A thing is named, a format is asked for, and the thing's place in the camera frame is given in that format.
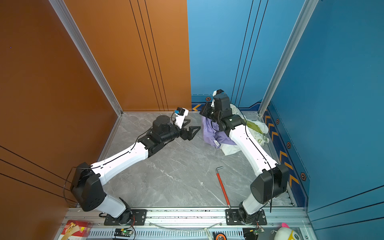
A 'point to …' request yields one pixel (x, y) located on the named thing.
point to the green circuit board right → (257, 230)
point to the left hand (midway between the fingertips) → (196, 123)
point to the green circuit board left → (123, 232)
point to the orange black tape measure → (219, 236)
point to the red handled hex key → (221, 186)
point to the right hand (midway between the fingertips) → (199, 107)
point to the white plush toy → (285, 233)
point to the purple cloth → (213, 135)
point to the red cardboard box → (76, 230)
